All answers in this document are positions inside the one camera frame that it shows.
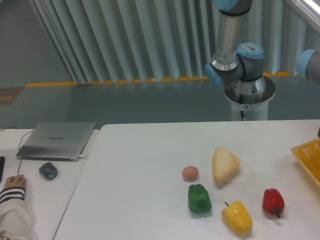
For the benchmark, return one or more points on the yellow plastic basket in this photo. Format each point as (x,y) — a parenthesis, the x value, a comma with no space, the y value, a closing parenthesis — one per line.
(308,156)

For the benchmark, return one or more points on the red bell pepper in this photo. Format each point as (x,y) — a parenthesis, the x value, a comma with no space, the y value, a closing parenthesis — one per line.
(273,202)

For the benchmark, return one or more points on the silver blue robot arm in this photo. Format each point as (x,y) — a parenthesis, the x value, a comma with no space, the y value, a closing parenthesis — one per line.
(252,39)

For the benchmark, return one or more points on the silver laptop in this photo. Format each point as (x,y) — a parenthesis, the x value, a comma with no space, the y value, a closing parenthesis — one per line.
(57,141)

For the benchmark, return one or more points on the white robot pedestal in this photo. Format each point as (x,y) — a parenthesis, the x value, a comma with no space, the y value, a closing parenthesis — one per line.
(249,100)

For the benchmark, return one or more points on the striped sleeve forearm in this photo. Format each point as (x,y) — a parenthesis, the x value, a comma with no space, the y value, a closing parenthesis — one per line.
(15,218)

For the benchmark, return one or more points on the green bell pepper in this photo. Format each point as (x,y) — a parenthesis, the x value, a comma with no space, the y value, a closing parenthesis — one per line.
(199,201)

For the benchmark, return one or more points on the black phone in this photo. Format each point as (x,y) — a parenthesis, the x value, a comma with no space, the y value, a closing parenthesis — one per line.
(2,165)

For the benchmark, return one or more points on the triangular bread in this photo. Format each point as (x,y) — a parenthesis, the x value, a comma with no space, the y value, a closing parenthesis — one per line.
(224,164)

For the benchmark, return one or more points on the person's hand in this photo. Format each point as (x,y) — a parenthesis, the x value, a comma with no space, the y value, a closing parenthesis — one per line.
(15,183)

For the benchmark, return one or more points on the yellow bell pepper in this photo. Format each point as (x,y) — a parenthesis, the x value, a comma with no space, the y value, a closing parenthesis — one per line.
(237,217)

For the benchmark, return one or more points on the brown egg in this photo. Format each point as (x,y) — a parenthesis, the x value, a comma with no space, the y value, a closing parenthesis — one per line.
(190,173)

